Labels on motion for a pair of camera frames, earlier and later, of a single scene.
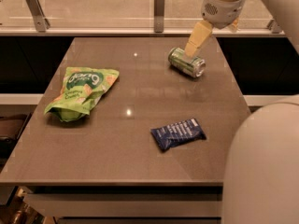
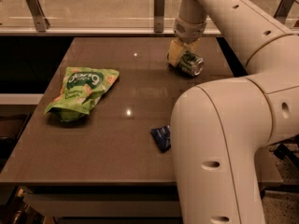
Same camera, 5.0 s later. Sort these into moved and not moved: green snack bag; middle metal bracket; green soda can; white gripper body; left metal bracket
Moved: white gripper body
Not moved: green soda can; green snack bag; left metal bracket; middle metal bracket
